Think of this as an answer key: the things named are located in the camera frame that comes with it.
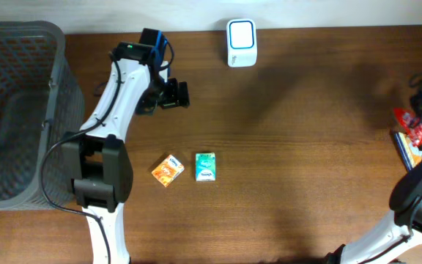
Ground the red candy bag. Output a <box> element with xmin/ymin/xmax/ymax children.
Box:
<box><xmin>393</xmin><ymin>108</ymin><xmax>422</xmax><ymax>147</ymax></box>

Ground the yellow snack bag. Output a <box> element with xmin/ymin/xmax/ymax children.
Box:
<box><xmin>393</xmin><ymin>132</ymin><xmax>422</xmax><ymax>171</ymax></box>

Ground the orange tissue pack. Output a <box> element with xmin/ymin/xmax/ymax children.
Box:
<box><xmin>152</xmin><ymin>155</ymin><xmax>185</xmax><ymax>187</ymax></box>

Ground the green tissue pack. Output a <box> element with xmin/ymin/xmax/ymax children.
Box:
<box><xmin>196</xmin><ymin>153</ymin><xmax>216</xmax><ymax>182</ymax></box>

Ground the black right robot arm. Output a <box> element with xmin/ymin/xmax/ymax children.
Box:
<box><xmin>323</xmin><ymin>72</ymin><xmax>422</xmax><ymax>264</ymax></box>

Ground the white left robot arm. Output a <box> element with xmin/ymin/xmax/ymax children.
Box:
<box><xmin>61</xmin><ymin>29</ymin><xmax>190</xmax><ymax>263</ymax></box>

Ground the white barcode scanner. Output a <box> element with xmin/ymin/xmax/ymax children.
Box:
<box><xmin>226</xmin><ymin>18</ymin><xmax>258</xmax><ymax>67</ymax></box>

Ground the grey plastic mesh basket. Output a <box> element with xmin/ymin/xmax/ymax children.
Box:
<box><xmin>0</xmin><ymin>21</ymin><xmax>84</xmax><ymax>210</ymax></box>

